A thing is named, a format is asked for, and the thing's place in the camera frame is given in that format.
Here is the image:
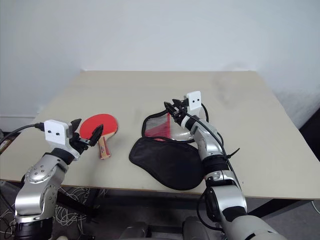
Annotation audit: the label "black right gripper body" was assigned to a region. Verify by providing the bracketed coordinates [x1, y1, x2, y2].
[174, 98, 190, 124]

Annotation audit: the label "red table tennis paddle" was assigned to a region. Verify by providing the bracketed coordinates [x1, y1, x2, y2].
[79, 113, 120, 160]

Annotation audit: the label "black table frame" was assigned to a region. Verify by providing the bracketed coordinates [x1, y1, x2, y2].
[56, 187, 108, 220]

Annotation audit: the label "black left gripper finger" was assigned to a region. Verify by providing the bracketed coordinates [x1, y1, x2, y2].
[70, 118, 83, 135]
[89, 123, 105, 147]

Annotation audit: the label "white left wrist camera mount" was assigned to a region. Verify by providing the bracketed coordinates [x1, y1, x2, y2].
[44, 119, 74, 149]

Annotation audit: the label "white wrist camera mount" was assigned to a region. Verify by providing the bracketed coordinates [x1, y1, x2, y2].
[186, 91, 204, 114]
[44, 119, 74, 149]

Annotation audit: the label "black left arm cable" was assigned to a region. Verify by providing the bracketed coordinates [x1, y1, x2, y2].
[0, 122, 48, 151]

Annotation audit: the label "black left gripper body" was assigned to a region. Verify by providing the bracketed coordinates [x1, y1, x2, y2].
[66, 121, 92, 156]

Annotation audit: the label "red clear-window zip pouch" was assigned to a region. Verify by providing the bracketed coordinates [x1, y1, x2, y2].
[128, 109, 209, 192]

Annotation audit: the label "tangled white cables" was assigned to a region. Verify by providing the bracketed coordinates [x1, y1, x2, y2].
[53, 187, 92, 235]

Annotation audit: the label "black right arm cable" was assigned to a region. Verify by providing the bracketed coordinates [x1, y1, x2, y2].
[184, 102, 242, 188]

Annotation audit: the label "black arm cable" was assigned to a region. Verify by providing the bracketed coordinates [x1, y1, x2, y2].
[0, 122, 48, 151]
[184, 102, 242, 188]

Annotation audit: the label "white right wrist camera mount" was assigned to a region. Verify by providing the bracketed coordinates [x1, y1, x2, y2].
[186, 91, 204, 114]

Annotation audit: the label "grey rounded shape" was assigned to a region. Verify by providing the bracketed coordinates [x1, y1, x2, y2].
[181, 216, 215, 240]
[117, 221, 151, 240]

